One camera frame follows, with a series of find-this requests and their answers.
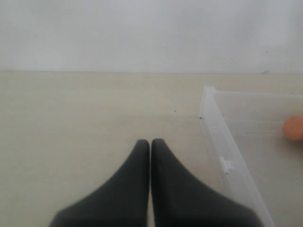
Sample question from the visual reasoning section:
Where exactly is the brown egg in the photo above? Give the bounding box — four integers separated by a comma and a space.
282, 115, 303, 141

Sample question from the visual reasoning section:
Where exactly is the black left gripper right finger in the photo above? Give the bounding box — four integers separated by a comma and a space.
151, 139, 263, 227

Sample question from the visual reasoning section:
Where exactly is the clear plastic box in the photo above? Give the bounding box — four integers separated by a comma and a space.
199, 87, 303, 227

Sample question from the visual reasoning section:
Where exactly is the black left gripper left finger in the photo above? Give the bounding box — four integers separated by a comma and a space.
50, 140, 150, 227

